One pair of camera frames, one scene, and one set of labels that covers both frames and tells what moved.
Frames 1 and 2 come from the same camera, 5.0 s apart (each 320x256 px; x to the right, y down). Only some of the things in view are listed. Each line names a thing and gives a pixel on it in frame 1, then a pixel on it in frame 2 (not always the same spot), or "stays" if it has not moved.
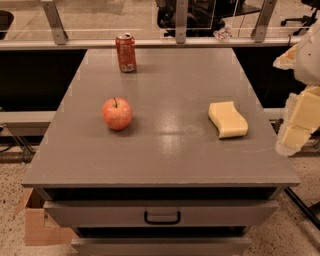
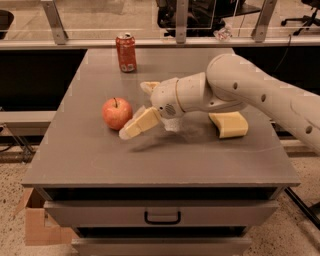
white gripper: (309, 61) -> (164, 98)
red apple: (117, 113) stays
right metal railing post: (260, 30) stays
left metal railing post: (55, 21) stays
